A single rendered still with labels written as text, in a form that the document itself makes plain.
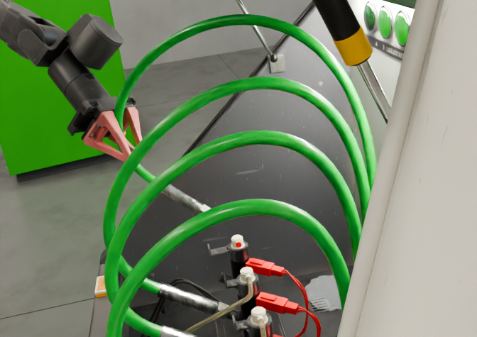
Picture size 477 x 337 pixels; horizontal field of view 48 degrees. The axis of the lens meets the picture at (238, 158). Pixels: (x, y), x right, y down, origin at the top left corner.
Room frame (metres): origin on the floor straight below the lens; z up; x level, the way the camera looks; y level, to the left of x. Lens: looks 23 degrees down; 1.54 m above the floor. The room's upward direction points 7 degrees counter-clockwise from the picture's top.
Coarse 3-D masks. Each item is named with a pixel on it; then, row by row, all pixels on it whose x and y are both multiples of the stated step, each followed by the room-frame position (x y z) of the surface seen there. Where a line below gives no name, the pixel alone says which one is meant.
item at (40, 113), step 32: (32, 0) 3.72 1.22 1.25; (64, 0) 3.78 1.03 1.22; (96, 0) 3.84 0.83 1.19; (0, 64) 3.63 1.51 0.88; (32, 64) 3.69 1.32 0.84; (0, 96) 3.61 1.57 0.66; (32, 96) 3.67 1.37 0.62; (64, 96) 3.74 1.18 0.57; (0, 128) 3.60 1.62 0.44; (32, 128) 3.66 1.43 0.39; (64, 128) 3.72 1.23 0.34; (128, 128) 3.85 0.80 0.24; (32, 160) 3.64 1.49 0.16; (64, 160) 3.70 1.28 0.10; (96, 160) 3.81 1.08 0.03
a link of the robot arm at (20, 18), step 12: (0, 0) 0.91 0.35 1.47; (0, 12) 0.89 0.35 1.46; (12, 12) 0.88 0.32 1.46; (24, 12) 0.90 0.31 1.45; (0, 24) 0.88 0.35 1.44; (12, 24) 0.87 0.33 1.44; (24, 24) 0.87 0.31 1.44; (36, 24) 0.86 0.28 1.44; (48, 24) 0.91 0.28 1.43; (0, 36) 0.88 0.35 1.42; (12, 36) 0.87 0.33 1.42; (48, 36) 0.86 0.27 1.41; (12, 48) 0.86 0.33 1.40
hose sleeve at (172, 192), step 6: (168, 186) 0.75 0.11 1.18; (162, 192) 0.75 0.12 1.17; (168, 192) 0.74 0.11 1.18; (174, 192) 0.74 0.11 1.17; (180, 192) 0.75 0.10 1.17; (174, 198) 0.74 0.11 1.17; (180, 198) 0.74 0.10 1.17; (186, 198) 0.74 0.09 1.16; (192, 198) 0.74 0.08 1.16; (186, 204) 0.74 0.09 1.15; (192, 204) 0.73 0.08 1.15; (198, 204) 0.74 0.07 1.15; (192, 210) 0.73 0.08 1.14; (198, 210) 0.73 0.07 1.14
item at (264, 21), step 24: (192, 24) 0.73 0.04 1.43; (216, 24) 0.71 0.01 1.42; (240, 24) 0.71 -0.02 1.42; (264, 24) 0.69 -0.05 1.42; (288, 24) 0.69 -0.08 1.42; (168, 48) 0.74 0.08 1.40; (312, 48) 0.68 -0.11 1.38; (336, 72) 0.67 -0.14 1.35; (120, 96) 0.76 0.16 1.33; (120, 120) 0.76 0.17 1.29; (360, 120) 0.66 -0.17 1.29; (144, 168) 0.77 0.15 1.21
